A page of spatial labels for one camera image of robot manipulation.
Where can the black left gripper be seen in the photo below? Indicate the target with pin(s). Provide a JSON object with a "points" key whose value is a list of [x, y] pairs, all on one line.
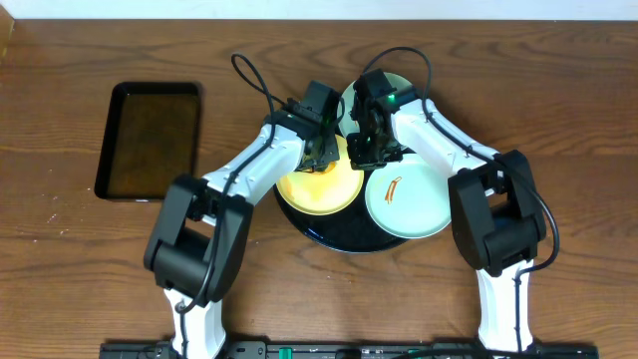
{"points": [[323, 151]]}

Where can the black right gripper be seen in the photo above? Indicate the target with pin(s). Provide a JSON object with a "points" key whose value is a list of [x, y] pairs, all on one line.
{"points": [[360, 161]]}

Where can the orange green sponge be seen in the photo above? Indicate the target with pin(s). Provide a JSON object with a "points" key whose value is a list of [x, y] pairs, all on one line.
{"points": [[322, 170]]}

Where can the yellow plate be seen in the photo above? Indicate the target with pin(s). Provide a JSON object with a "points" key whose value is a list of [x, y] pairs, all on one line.
{"points": [[323, 193]]}

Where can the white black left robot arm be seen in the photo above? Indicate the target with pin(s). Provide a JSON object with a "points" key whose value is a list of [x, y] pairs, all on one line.
{"points": [[197, 244]]}

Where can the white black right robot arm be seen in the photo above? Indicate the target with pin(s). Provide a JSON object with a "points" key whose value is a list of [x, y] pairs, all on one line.
{"points": [[497, 216]]}

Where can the round black serving tray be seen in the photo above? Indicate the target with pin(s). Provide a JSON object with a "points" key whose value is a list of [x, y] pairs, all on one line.
{"points": [[351, 229]]}

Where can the black rectangular water tray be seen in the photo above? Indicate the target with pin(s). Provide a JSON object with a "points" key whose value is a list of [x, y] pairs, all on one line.
{"points": [[150, 138]]}

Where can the top mint green plate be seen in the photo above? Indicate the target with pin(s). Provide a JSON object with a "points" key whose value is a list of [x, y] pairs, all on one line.
{"points": [[347, 125]]}

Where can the mint green plate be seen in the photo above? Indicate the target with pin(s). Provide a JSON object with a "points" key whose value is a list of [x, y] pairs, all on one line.
{"points": [[408, 199], [347, 125]]}

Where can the lower mint green plate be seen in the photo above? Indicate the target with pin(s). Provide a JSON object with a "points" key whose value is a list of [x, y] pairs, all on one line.
{"points": [[408, 199]]}

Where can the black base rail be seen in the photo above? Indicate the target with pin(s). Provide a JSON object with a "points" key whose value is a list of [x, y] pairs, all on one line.
{"points": [[262, 350]]}

